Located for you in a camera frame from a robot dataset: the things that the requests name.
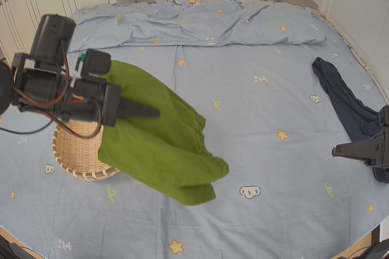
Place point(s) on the green shorts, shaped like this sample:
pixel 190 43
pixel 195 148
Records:
pixel 152 145

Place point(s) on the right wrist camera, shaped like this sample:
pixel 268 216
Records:
pixel 384 116

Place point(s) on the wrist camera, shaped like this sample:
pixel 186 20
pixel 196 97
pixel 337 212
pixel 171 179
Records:
pixel 384 116
pixel 97 62

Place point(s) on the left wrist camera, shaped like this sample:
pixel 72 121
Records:
pixel 97 62

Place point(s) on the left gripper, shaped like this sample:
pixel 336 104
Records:
pixel 88 100

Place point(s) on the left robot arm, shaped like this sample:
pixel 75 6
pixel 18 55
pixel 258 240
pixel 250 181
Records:
pixel 50 39

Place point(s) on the dark blue garment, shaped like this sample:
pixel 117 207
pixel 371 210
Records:
pixel 343 100

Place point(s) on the pale blue quilt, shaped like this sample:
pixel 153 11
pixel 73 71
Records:
pixel 182 27

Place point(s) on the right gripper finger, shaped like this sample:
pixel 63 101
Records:
pixel 367 150

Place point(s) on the round woven basket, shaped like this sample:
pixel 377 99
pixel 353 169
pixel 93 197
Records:
pixel 79 154

